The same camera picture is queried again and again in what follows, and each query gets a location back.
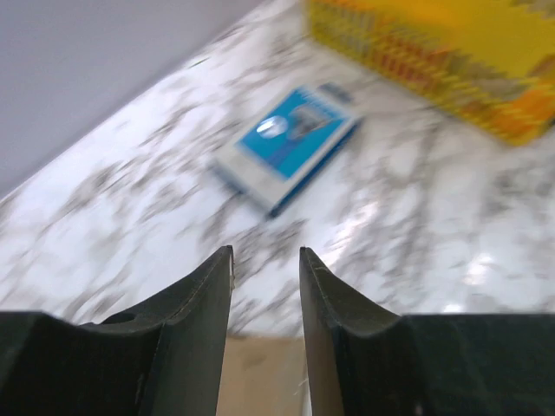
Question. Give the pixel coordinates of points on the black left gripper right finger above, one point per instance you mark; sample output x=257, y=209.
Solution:
x=365, y=360

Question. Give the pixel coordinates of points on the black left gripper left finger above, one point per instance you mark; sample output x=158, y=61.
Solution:
x=163, y=356

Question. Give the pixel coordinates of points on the brown cardboard express box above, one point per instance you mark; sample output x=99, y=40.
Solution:
x=263, y=376

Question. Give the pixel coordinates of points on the blue razor box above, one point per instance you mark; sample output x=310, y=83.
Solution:
x=290, y=142

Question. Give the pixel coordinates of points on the yellow plastic basket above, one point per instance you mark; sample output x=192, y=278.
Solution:
x=490, y=63

